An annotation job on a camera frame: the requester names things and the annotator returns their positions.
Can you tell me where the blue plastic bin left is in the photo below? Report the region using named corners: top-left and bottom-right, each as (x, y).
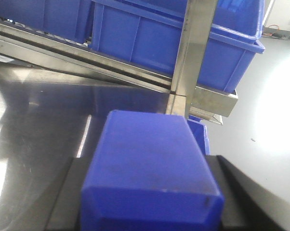
top-left (0, 0), bottom-right (93, 43)

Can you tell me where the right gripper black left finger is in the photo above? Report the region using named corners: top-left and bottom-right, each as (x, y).
top-left (45, 157), bottom-right (91, 231)

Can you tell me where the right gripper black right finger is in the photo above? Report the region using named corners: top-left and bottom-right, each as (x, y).
top-left (205, 155), bottom-right (284, 231)

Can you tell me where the blue plastic bin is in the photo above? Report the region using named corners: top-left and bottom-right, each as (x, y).
top-left (90, 0), bottom-right (264, 93)
top-left (0, 0), bottom-right (93, 43)

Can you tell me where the blue bottle-shaped part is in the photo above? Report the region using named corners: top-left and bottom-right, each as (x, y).
top-left (80, 110), bottom-right (224, 231)

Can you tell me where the blue plastic bin middle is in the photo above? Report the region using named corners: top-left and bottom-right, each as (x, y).
top-left (90, 0), bottom-right (264, 93)

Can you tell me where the stainless steel shelf frame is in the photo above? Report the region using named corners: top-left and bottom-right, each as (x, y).
top-left (0, 0), bottom-right (238, 124)

